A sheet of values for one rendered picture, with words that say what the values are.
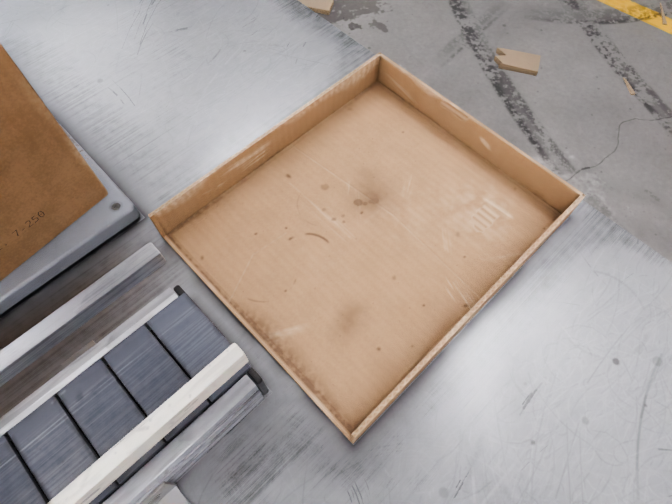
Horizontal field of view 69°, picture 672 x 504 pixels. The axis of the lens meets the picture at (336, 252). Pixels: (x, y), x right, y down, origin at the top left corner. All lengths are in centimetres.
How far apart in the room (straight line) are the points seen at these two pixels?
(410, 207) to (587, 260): 17
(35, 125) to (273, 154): 21
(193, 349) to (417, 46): 170
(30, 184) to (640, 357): 53
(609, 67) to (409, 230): 170
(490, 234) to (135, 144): 38
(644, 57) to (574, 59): 26
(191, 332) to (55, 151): 18
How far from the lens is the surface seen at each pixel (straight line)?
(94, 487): 36
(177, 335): 39
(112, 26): 72
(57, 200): 48
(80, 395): 41
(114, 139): 59
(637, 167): 183
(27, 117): 43
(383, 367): 42
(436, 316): 44
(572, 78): 201
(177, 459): 38
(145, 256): 33
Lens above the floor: 124
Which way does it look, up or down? 63 degrees down
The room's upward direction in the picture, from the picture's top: 1 degrees clockwise
